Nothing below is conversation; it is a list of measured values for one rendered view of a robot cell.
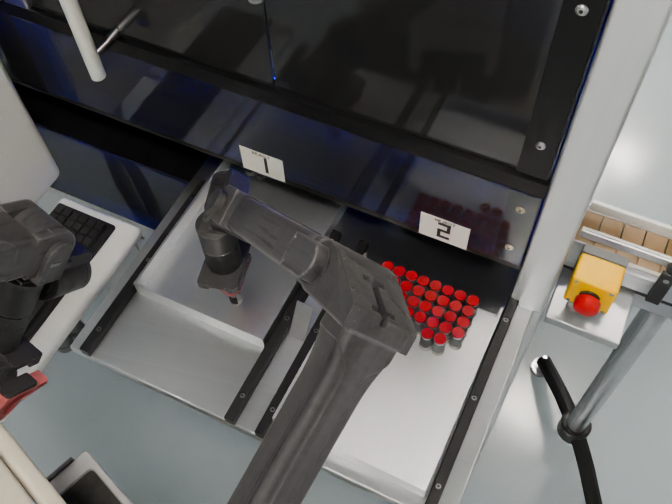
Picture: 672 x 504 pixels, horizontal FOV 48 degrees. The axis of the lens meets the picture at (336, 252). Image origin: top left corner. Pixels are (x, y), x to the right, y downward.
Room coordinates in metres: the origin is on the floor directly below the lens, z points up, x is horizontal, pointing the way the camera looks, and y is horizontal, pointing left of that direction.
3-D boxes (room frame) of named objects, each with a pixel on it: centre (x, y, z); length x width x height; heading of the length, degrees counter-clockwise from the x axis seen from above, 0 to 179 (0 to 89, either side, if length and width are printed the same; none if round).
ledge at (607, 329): (0.62, -0.45, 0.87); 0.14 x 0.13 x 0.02; 152
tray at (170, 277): (0.77, 0.16, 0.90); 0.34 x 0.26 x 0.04; 152
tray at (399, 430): (0.51, -0.08, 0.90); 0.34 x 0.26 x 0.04; 151
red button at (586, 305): (0.55, -0.39, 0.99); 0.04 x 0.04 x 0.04; 62
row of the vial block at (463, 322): (0.60, -0.14, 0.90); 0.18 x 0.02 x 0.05; 61
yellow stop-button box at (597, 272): (0.59, -0.41, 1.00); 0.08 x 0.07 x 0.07; 152
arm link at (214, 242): (0.66, 0.18, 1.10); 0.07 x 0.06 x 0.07; 170
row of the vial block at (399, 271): (0.64, -0.16, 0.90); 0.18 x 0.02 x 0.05; 61
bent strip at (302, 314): (0.55, 0.09, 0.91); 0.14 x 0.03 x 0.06; 151
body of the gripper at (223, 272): (0.65, 0.18, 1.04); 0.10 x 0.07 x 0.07; 166
